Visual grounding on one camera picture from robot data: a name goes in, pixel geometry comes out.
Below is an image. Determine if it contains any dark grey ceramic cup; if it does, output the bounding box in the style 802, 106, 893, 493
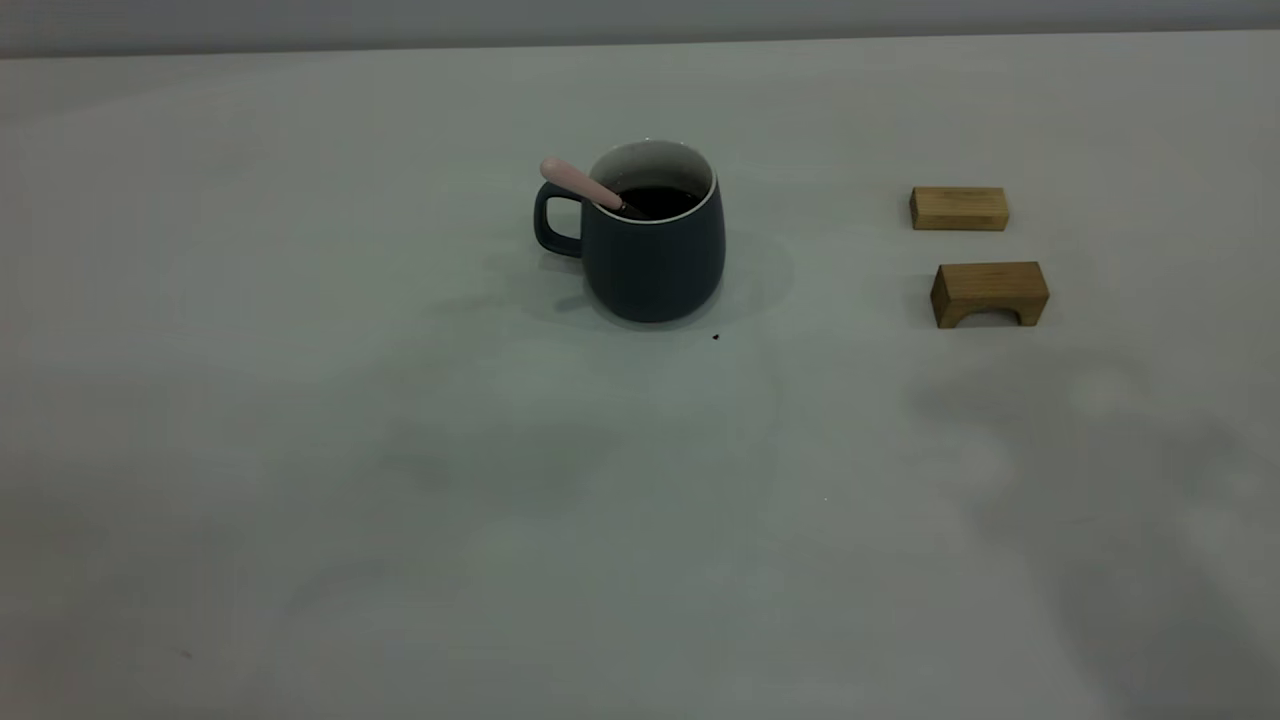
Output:
533, 140, 727, 324

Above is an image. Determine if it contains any dark coffee liquid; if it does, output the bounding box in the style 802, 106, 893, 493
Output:
618, 185, 703, 221

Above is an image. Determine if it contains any pink handled metal spoon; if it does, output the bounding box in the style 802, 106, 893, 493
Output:
540, 157, 651, 219

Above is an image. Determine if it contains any flat rectangular wooden block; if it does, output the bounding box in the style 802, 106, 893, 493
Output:
909, 187, 1010, 233

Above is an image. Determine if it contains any arched wooden block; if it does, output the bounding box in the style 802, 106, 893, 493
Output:
931, 261, 1050, 330

